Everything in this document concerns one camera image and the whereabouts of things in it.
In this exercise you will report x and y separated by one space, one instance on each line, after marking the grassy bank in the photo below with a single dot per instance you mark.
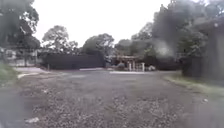
6 72

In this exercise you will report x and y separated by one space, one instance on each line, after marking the grass verge strip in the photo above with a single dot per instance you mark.
196 85

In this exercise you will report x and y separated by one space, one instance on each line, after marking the pale concrete kerb strip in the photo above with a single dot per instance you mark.
128 72

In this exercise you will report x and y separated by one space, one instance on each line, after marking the row of trees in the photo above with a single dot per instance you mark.
100 41

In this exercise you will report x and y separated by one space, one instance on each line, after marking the dark long fence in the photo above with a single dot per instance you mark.
75 61

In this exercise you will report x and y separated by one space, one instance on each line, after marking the grey gravel asphalt ground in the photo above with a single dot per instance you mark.
106 96

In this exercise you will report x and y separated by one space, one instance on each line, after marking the dark building wall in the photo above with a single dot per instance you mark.
208 53

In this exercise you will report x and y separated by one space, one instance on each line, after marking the wooden shelter structure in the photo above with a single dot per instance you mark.
130 61

